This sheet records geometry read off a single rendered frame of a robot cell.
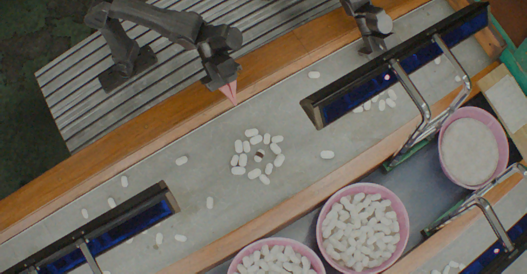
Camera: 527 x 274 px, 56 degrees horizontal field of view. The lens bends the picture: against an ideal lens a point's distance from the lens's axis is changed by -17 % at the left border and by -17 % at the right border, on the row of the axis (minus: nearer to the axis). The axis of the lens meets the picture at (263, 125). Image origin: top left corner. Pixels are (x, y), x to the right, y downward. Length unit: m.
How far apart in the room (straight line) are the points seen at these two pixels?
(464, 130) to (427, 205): 0.26
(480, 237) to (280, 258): 0.61
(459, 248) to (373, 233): 0.28
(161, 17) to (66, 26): 1.42
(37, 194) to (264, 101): 0.74
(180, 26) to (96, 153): 0.46
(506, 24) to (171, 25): 1.04
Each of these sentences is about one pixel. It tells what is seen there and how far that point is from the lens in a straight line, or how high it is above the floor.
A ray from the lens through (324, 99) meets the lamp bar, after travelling 1.27.
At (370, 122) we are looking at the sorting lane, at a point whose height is 0.74.
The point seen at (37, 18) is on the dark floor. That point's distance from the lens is 2.88.
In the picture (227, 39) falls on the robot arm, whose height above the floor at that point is 1.05.
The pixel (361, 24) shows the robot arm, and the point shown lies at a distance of 1.64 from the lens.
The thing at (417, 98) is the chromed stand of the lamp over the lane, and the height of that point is 1.12.
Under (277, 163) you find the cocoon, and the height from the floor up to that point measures 0.76.
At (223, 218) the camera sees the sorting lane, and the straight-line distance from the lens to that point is 1.56.
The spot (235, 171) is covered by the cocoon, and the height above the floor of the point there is 0.76.
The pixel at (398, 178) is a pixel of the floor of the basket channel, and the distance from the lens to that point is 1.71.
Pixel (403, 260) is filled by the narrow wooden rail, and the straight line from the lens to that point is 1.58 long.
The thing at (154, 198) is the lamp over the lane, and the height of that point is 1.11.
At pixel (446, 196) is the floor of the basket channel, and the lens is 1.75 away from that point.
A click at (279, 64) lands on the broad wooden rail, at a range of 1.68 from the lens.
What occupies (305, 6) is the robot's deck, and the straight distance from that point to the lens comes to 1.90.
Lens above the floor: 2.28
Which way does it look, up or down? 70 degrees down
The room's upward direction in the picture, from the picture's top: 5 degrees clockwise
